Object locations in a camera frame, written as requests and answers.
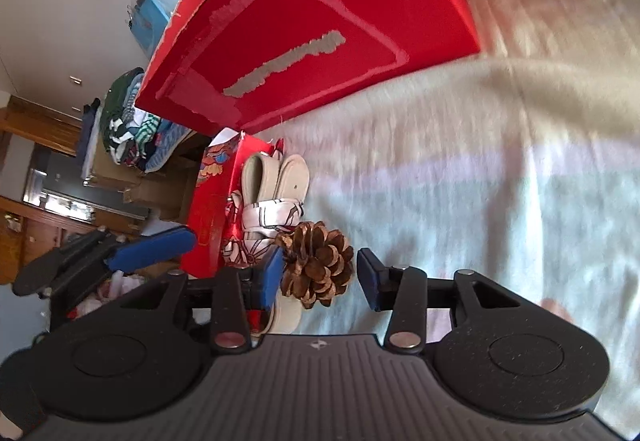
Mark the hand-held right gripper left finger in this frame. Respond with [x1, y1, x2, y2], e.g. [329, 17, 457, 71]
[120, 248, 286, 356]

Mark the pale pastel blanket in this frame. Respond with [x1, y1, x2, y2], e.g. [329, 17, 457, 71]
[270, 0, 640, 437]

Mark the brown cardboard box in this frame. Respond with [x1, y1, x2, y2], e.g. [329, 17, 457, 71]
[82, 154, 203, 222]

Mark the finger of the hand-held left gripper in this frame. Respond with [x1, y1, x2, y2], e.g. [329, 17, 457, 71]
[12, 226, 197, 299]

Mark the blue packet in plastic bag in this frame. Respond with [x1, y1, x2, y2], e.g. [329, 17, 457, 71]
[126, 0, 171, 58]

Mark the brown pine cone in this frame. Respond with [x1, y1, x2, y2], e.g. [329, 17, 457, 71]
[275, 220, 355, 310]

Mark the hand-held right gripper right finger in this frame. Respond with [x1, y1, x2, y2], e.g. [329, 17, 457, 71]
[356, 247, 541, 355]

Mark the pile of folded clothes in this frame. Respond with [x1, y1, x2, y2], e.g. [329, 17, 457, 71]
[97, 68, 197, 173]

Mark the large red cardboard box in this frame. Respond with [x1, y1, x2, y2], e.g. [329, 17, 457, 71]
[135, 0, 483, 138]

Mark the dark television screen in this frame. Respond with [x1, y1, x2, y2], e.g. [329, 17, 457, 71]
[22, 150, 151, 224]

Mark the wooden cabinet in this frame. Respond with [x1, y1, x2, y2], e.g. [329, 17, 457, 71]
[0, 94, 151, 284]

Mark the dark blue hanging garment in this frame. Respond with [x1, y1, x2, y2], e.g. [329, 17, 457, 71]
[75, 98, 102, 167]

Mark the beige slipper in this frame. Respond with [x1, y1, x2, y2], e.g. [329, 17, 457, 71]
[260, 154, 311, 336]
[242, 153, 282, 222]

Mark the red floral patterned box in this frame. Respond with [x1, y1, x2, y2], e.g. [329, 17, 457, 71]
[180, 126, 287, 279]

